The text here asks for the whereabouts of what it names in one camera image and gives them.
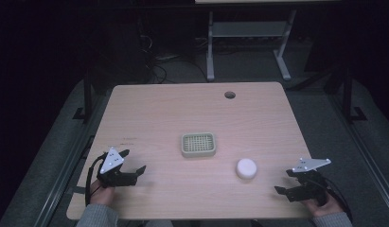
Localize black floor cables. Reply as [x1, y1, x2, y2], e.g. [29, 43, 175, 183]
[136, 18, 212, 85]

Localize white metal table frame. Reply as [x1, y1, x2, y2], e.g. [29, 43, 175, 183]
[205, 9, 298, 81]

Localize black metal stand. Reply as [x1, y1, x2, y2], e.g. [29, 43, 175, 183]
[72, 67, 95, 125]
[338, 64, 368, 124]

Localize person's left hand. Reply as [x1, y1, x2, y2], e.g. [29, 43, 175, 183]
[89, 179, 116, 208]

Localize green soap dish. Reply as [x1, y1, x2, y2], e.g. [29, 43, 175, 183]
[180, 131, 217, 159]

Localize person's right hand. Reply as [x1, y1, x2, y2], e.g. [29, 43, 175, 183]
[303, 192, 345, 218]

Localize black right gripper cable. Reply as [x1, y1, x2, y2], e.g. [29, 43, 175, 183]
[323, 177, 354, 222]

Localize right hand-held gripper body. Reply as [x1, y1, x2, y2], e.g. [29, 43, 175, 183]
[292, 157, 332, 206]

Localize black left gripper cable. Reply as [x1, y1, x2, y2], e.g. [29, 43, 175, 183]
[84, 152, 109, 206]

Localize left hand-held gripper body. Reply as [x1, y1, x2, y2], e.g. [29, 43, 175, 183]
[96, 147, 139, 189]

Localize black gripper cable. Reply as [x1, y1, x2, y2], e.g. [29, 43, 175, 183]
[84, 152, 109, 206]
[323, 177, 354, 222]

